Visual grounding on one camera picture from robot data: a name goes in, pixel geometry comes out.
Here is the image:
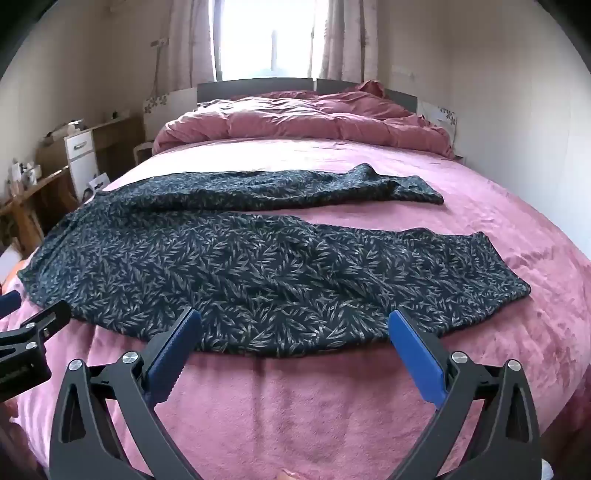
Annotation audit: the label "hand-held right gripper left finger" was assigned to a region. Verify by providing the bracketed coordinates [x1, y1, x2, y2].
[48, 305, 204, 480]

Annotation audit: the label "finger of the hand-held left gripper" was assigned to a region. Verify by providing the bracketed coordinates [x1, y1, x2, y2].
[0, 300, 72, 360]
[0, 290, 23, 320]

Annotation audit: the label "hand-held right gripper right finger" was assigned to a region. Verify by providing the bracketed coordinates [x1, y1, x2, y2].
[387, 310, 542, 480]

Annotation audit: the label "dark grey knitted sweater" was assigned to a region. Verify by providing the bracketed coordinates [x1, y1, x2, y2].
[17, 162, 532, 358]

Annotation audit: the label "orange cloth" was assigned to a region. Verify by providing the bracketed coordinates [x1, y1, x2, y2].
[0, 258, 33, 296]

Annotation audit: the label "wooden side table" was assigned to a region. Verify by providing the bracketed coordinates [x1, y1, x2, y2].
[0, 166, 79, 252]

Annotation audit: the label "small bottles on table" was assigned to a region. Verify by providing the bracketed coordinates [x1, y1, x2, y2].
[9, 159, 42, 188]

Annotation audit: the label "pink fleece bed blanket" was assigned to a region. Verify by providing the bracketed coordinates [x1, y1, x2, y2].
[9, 136, 591, 480]

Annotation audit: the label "white refrigerator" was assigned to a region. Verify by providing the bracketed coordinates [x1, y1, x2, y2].
[65, 129, 99, 197]

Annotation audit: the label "wooden shelf desk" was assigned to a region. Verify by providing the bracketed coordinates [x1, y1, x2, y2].
[37, 115, 145, 185]

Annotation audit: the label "pink duvet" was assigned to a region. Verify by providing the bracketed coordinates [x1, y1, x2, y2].
[152, 79, 455, 160]

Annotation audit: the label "beige curtain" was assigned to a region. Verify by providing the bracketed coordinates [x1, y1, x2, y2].
[166, 0, 222, 90]
[311, 0, 384, 84]

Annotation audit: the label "bright window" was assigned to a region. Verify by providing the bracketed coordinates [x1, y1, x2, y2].
[210, 0, 331, 80]

